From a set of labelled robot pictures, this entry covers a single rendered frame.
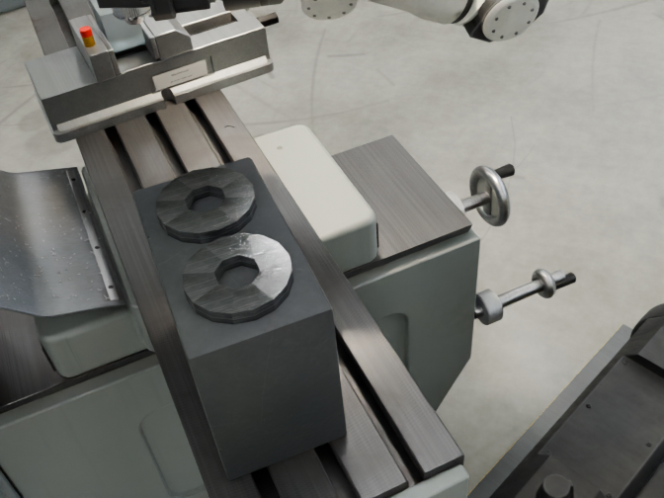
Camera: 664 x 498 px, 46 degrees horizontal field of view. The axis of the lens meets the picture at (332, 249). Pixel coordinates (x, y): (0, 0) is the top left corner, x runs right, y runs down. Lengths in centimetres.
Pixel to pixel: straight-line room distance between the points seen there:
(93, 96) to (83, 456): 53
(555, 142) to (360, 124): 67
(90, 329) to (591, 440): 74
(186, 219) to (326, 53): 255
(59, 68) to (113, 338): 41
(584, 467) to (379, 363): 49
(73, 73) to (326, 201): 41
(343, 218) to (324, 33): 228
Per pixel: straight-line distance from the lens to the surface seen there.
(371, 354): 82
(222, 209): 69
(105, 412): 119
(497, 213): 143
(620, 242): 240
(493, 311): 139
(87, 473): 129
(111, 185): 109
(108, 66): 117
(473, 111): 285
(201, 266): 65
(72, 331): 107
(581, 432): 125
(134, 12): 97
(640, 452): 126
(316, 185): 119
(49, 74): 123
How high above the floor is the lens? 163
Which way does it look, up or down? 45 degrees down
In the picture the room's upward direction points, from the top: 6 degrees counter-clockwise
